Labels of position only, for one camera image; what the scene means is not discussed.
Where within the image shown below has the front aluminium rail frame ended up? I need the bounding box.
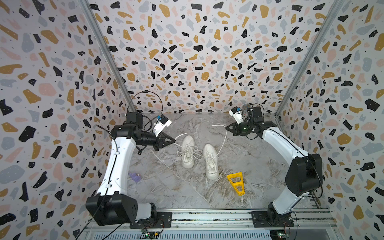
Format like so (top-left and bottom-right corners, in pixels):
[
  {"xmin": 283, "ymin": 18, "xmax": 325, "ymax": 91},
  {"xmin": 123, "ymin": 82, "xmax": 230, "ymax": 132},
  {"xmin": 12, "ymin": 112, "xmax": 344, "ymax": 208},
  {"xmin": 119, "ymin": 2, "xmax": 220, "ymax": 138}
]
[{"xmin": 80, "ymin": 209, "xmax": 343, "ymax": 240}]

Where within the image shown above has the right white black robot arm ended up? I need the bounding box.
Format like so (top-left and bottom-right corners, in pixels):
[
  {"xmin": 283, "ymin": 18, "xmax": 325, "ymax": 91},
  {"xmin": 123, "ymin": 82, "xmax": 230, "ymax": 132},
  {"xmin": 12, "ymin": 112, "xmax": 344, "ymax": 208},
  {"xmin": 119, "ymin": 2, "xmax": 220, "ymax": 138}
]
[{"xmin": 226, "ymin": 104, "xmax": 323, "ymax": 223}]

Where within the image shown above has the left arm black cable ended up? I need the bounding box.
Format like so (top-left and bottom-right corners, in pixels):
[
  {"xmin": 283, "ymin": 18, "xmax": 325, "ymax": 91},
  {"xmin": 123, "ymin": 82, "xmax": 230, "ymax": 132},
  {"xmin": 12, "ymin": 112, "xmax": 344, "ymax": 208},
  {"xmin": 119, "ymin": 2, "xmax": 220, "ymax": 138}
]
[{"xmin": 74, "ymin": 89, "xmax": 165, "ymax": 240}]

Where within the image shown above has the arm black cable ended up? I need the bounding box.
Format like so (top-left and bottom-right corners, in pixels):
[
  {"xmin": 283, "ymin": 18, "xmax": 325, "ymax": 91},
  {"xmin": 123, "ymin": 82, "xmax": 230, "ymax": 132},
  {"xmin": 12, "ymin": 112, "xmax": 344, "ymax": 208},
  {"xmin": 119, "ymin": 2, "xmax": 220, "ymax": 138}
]
[
  {"xmin": 245, "ymin": 103, "xmax": 325, "ymax": 240},
  {"xmin": 74, "ymin": 89, "xmax": 165, "ymax": 240}
]

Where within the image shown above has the purple toy figure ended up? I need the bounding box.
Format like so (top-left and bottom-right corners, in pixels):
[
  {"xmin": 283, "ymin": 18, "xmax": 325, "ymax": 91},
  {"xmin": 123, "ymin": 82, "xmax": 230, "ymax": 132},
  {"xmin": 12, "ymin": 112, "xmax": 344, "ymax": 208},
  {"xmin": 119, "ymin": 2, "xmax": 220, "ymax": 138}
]
[{"xmin": 129, "ymin": 173, "xmax": 142, "ymax": 183}]

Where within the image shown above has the white knit sneaker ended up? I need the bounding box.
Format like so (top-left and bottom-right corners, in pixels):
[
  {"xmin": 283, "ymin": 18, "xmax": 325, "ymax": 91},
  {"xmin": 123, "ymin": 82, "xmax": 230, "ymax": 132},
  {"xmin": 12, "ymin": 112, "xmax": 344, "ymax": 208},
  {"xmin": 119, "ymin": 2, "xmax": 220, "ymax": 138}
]
[
  {"xmin": 203, "ymin": 144, "xmax": 219, "ymax": 180},
  {"xmin": 181, "ymin": 135, "xmax": 195, "ymax": 169}
]

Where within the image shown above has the sprinkle tube on black base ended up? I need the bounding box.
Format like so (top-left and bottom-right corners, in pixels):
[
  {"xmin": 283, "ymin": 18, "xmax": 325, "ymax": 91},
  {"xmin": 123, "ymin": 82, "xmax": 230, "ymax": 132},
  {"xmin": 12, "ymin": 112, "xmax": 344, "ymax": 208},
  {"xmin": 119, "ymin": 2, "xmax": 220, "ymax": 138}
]
[{"xmin": 242, "ymin": 103, "xmax": 252, "ymax": 121}]

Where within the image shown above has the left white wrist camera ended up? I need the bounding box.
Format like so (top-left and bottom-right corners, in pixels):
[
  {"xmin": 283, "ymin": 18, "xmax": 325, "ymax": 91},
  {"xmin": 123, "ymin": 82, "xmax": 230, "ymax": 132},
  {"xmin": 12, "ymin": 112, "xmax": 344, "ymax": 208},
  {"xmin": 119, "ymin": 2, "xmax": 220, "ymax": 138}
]
[{"xmin": 152, "ymin": 114, "xmax": 172, "ymax": 137}]

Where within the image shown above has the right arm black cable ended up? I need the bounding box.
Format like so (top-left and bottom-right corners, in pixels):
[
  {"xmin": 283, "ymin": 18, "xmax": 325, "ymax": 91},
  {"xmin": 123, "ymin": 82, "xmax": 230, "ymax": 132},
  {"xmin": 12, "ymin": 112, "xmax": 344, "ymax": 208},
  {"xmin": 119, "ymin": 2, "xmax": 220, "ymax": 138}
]
[{"xmin": 245, "ymin": 103, "xmax": 325, "ymax": 240}]

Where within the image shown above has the aluminium corner post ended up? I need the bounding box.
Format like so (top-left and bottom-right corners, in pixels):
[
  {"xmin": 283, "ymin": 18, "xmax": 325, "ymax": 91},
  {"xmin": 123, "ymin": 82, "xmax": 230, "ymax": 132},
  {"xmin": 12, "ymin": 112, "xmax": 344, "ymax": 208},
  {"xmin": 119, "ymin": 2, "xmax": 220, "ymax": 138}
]
[
  {"xmin": 275, "ymin": 0, "xmax": 345, "ymax": 120},
  {"xmin": 78, "ymin": 0, "xmax": 137, "ymax": 112}
]

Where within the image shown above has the right aluminium corner post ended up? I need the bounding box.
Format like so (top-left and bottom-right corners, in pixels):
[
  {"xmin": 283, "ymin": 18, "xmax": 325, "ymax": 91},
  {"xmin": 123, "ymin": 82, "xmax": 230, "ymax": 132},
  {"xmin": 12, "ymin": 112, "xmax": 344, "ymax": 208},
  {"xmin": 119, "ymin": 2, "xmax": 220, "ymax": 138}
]
[{"xmin": 275, "ymin": 0, "xmax": 345, "ymax": 120}]

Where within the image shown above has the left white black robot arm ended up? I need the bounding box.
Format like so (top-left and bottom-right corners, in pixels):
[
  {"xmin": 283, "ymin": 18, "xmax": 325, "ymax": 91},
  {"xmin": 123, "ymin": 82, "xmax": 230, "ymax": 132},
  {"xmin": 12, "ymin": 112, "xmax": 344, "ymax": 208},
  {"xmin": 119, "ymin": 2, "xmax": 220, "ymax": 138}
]
[{"xmin": 86, "ymin": 112, "xmax": 175, "ymax": 226}]

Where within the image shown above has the yellow plastic triangular stand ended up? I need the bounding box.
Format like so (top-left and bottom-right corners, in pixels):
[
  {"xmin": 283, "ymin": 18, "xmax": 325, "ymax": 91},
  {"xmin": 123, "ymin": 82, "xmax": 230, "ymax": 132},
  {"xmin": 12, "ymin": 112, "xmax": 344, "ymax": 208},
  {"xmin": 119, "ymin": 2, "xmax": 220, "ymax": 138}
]
[{"xmin": 227, "ymin": 172, "xmax": 245, "ymax": 196}]

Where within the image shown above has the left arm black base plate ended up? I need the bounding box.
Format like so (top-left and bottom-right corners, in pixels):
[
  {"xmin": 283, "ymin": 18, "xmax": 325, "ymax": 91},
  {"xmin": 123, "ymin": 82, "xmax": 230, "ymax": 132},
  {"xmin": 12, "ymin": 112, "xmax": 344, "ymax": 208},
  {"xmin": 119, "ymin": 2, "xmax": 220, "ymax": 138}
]
[{"xmin": 130, "ymin": 212, "xmax": 173, "ymax": 230}]

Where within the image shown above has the left aluminium corner post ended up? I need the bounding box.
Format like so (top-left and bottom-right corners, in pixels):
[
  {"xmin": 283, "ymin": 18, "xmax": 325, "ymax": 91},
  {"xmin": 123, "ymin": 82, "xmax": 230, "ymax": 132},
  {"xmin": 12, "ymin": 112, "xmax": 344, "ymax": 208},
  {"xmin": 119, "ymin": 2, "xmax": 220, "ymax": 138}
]
[{"xmin": 78, "ymin": 0, "xmax": 137, "ymax": 112}]

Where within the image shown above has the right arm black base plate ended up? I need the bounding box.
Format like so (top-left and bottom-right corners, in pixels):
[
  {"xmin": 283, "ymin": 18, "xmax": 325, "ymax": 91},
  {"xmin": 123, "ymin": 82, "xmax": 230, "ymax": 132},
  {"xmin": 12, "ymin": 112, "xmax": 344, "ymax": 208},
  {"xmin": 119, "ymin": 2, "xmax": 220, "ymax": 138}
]
[{"xmin": 251, "ymin": 211, "xmax": 295, "ymax": 228}]

